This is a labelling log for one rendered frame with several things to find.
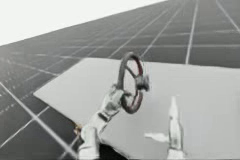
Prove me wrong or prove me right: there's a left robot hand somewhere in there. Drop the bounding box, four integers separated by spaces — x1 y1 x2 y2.
100 84 133 118

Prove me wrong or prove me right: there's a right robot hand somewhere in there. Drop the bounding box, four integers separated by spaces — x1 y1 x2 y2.
144 95 185 151

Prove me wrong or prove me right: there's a dark steering wheel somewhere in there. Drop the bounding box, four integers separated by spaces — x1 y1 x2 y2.
116 51 151 115

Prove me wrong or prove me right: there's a grey table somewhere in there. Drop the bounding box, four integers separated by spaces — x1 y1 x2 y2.
33 57 240 160

